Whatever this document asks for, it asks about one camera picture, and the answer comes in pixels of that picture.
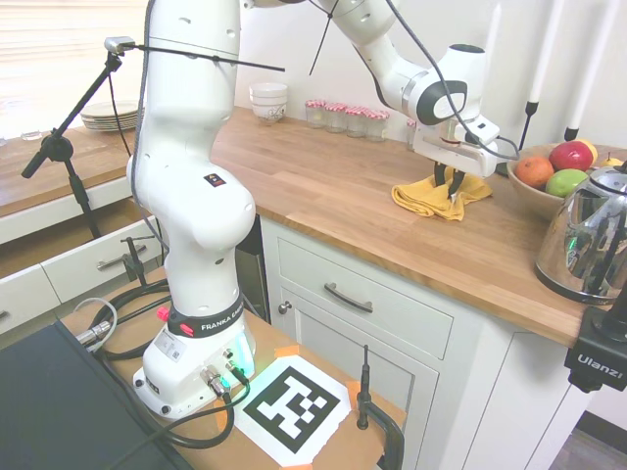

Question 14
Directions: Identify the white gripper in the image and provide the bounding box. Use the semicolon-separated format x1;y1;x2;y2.
412;123;496;200

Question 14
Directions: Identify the yellow cloth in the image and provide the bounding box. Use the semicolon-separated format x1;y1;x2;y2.
391;173;494;222

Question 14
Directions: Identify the wooden fruit bowl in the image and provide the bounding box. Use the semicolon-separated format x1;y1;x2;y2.
506;142;627;222

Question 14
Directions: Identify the orange fruit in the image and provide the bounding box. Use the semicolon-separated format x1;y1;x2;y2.
514;155;555;192

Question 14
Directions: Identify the green apple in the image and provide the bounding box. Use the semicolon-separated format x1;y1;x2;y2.
545;168;590;199

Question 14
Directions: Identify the red apple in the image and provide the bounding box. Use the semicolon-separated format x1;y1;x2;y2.
548;140;595;172

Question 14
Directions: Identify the shiny steel kettle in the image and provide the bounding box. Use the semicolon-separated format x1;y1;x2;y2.
534;159;627;301

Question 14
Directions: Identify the yellow lemon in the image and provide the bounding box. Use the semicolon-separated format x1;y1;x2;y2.
577;138;600;167

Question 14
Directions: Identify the tall white candle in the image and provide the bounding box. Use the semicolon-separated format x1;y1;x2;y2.
484;0;506;54
570;0;621;131
530;0;565;105

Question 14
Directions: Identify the white bowl black pattern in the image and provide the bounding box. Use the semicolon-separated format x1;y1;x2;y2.
252;100;288;126

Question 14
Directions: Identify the white kitchen cabinet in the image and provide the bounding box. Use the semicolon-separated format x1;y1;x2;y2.
259;214;594;470

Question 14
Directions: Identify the dark built-in appliance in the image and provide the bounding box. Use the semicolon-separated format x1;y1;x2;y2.
234;214;270;324

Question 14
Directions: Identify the black screw clamp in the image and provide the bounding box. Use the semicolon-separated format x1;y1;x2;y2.
355;344;407;470
120;236;156;288

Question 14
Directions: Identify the black white marker sheet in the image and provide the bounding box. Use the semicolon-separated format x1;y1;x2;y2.
234;352;354;464

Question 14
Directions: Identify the brown wooden base board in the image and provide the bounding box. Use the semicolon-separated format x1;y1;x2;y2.
58;263;408;470

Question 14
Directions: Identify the stack of white plates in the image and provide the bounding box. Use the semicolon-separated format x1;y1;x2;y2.
80;100;143;132

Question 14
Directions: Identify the white drawer unit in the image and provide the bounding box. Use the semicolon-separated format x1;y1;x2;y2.
0;175;172;339

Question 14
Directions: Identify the black boom stand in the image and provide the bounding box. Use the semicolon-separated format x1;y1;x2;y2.
22;51;123;241

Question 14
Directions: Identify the white window blind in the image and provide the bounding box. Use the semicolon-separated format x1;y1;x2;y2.
0;0;148;105

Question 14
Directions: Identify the black control box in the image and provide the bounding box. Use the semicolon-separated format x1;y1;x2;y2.
0;320;197;470

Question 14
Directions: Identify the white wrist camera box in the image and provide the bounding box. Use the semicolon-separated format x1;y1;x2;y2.
455;116;502;147

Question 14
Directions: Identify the silver drawer handle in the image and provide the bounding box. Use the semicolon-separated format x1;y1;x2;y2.
323;282;374;314
96;243;148;272

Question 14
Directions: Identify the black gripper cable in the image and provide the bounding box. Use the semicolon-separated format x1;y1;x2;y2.
384;0;521;162

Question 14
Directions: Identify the black camera stand pole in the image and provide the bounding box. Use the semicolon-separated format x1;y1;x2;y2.
562;288;627;393

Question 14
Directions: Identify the black base power cable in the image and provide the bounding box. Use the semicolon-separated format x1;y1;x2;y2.
112;364;252;470

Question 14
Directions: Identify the thick black cable loop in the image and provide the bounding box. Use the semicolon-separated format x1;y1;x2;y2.
87;281;173;363

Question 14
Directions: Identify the small silver camera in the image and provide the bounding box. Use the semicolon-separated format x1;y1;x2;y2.
104;36;137;54

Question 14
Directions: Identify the grey cable metal plug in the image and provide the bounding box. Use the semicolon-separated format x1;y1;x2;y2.
72;298;119;347

